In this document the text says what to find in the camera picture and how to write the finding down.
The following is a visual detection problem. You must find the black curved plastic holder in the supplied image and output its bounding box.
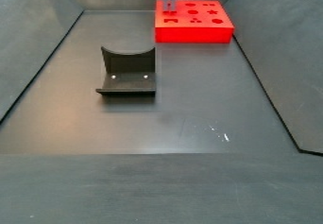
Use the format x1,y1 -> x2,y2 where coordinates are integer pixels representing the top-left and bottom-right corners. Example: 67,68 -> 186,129
96,47 -> 157,95

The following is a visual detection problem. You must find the red foam shape board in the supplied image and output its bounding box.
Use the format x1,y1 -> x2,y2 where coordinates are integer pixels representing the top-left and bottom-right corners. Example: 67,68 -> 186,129
154,0 -> 235,43

